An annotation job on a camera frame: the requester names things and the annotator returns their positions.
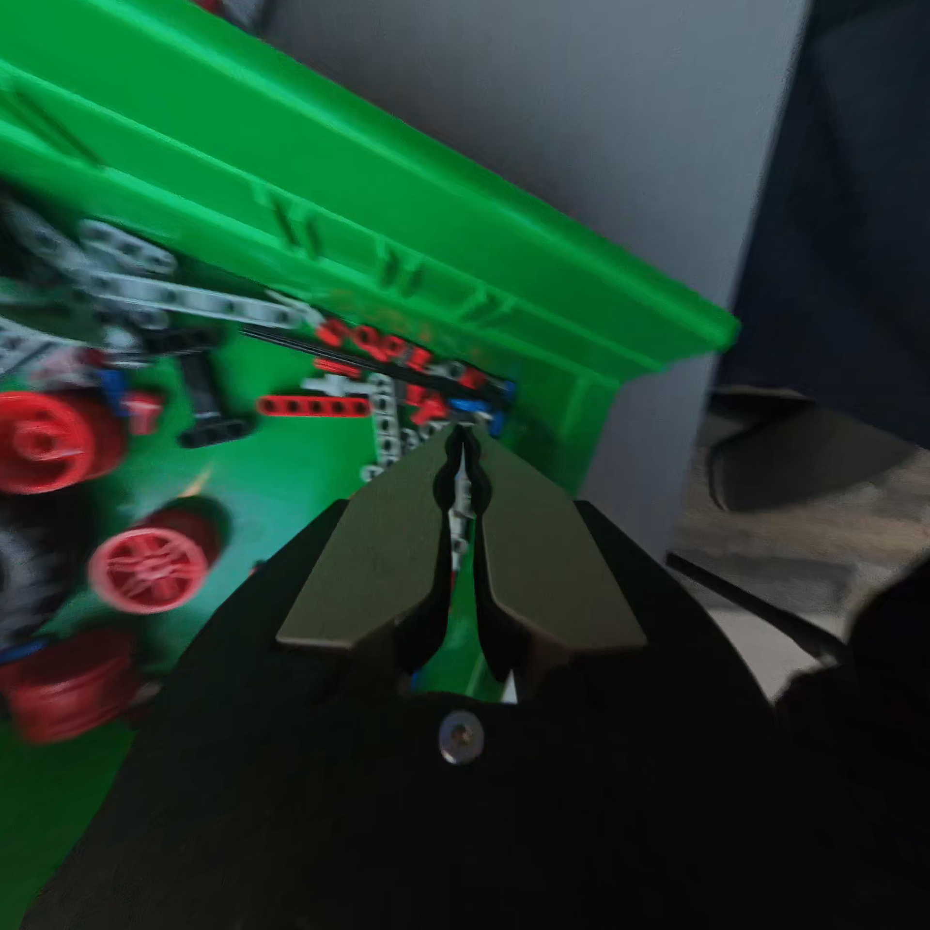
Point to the long grey lego beam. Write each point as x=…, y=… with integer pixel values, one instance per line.
x=189, y=299

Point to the red lego beam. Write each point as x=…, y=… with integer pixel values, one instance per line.
x=313, y=407

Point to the green plastic bin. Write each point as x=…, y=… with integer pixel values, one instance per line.
x=364, y=181

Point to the person's dark shoe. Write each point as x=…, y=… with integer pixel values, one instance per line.
x=806, y=457

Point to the person's navy trouser leg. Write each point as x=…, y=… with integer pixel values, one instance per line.
x=835, y=218

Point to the red lego wheel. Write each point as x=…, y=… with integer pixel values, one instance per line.
x=149, y=566
x=66, y=689
x=44, y=442

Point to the black lego frame piece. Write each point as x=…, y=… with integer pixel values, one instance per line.
x=207, y=406

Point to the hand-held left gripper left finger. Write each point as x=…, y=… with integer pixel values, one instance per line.
x=364, y=566

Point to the short grey lego beam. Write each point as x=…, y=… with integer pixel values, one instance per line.
x=460, y=512

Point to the black lego tyre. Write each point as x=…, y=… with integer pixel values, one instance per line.
x=29, y=573

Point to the pile of mixed lego pieces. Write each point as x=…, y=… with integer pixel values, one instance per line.
x=407, y=392

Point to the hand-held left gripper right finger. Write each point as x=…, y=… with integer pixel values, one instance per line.
x=560, y=573

